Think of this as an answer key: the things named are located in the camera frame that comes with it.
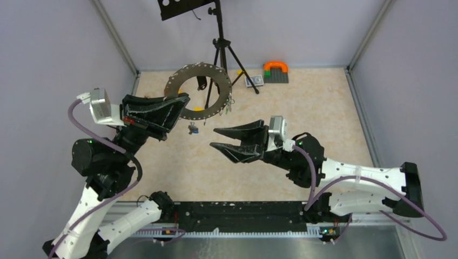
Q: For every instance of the grey lego baseplate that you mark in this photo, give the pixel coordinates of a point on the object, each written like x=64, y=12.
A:
x=277, y=77

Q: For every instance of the black tripod stand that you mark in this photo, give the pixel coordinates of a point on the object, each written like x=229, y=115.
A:
x=221, y=44

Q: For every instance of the blue playing card box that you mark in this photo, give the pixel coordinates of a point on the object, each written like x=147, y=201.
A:
x=257, y=80

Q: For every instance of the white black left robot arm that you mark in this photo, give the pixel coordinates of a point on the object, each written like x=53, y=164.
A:
x=111, y=169

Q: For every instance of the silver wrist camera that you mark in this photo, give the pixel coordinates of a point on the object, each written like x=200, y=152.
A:
x=277, y=138
x=102, y=111

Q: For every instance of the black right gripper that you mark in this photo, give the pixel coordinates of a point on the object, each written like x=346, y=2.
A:
x=255, y=131

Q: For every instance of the orange plastic arch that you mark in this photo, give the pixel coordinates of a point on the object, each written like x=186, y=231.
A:
x=276, y=65

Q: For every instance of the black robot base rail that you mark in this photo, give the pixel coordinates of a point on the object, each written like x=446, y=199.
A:
x=250, y=217

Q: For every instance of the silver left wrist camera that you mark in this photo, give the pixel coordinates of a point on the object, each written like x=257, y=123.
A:
x=102, y=111

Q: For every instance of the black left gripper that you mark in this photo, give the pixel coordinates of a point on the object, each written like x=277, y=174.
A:
x=154, y=115

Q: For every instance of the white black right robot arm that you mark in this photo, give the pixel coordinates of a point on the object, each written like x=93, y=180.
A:
x=335, y=187

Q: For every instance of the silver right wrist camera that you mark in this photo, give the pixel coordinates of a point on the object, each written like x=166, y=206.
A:
x=277, y=138

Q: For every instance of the black perforated mount plate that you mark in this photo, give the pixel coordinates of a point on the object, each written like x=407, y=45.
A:
x=170, y=9

